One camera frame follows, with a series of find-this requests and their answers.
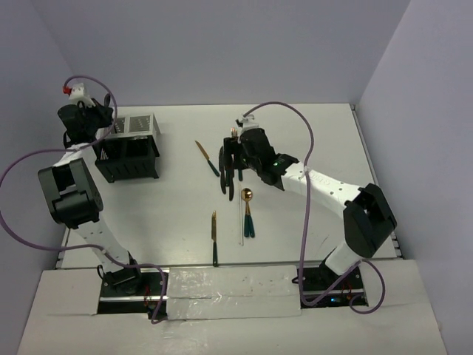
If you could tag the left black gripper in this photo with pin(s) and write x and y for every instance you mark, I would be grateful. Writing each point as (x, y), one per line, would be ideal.
(104, 113)

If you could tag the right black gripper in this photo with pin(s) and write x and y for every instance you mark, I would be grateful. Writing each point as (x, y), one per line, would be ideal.
(230, 149)

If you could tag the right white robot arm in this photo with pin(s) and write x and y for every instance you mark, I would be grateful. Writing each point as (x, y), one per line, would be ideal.
(367, 217)

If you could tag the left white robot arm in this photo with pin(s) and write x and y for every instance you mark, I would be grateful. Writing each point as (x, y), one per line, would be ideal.
(74, 200)

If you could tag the black serrated knife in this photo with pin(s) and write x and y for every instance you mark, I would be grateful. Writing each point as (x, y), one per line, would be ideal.
(221, 166)

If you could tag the black knife lower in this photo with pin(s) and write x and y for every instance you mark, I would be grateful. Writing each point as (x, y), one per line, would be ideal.
(230, 178)

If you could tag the black utensil caddy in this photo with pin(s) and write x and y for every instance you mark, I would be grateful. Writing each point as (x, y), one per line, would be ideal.
(127, 158)

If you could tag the gold knife near edge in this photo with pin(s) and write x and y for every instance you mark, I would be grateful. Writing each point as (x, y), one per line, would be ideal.
(214, 238)

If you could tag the clear glass straw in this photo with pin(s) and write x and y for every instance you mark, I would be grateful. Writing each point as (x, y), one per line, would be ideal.
(241, 218)

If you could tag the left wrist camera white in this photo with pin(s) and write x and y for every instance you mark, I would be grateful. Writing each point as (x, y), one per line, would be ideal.
(78, 93)

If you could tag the gold knife green handle far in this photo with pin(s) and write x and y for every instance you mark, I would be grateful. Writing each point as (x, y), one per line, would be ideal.
(206, 156)

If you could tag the gold spoon green handle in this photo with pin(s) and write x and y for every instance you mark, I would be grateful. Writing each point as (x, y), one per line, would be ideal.
(247, 196)

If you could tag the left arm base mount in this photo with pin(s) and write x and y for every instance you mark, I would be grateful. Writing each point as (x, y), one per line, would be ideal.
(129, 291)

